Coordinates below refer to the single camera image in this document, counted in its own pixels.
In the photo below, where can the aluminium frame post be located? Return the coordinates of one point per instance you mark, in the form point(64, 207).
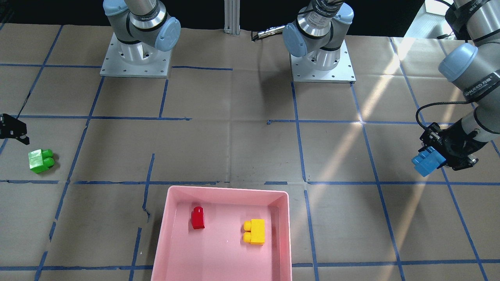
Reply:
point(232, 17)

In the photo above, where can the pink plastic box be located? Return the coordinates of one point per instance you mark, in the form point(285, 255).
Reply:
point(217, 252)

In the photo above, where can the blue toy block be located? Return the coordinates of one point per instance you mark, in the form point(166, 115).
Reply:
point(427, 160)

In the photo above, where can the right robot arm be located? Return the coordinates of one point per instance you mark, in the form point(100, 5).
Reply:
point(54, 64)

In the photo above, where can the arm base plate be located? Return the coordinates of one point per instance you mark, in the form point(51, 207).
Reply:
point(324, 66)
point(135, 61)

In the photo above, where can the yellow toy block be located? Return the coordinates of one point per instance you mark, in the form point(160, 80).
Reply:
point(254, 231)

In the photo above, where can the red toy block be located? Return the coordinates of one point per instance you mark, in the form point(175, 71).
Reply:
point(198, 218)

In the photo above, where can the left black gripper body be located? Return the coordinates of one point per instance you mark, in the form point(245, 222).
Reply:
point(458, 143)

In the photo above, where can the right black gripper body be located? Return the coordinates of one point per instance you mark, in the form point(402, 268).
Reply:
point(11, 127)

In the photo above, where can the green toy block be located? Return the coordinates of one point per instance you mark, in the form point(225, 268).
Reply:
point(41, 160)

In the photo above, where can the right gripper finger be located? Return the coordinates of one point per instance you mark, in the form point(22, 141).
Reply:
point(24, 139)

